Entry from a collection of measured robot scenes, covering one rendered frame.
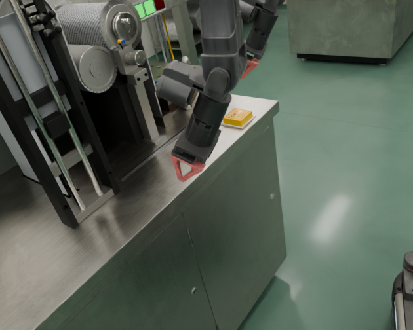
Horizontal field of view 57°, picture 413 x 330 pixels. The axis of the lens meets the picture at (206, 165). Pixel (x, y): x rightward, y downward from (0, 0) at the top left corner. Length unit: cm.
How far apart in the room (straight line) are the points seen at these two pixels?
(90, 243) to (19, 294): 17
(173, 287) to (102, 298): 26
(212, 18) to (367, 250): 159
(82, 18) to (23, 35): 34
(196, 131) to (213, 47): 16
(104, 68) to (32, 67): 28
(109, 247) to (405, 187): 182
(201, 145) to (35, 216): 56
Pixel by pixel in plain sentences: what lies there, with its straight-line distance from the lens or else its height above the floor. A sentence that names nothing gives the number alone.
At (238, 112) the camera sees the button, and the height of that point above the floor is 92.
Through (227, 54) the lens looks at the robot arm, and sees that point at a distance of 60.
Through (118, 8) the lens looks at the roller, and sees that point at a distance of 115.
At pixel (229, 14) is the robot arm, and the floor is 135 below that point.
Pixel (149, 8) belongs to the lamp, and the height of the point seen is 118.
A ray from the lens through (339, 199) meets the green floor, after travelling 226.
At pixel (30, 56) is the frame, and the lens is 90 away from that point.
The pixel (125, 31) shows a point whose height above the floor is 124.
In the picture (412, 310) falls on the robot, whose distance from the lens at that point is 154.
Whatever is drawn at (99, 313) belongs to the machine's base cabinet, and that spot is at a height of 76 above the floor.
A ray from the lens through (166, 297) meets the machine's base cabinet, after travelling 114.
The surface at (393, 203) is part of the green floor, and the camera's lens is 227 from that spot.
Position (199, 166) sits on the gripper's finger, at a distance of 71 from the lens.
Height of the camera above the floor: 149
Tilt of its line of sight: 34 degrees down
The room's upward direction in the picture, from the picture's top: 13 degrees counter-clockwise
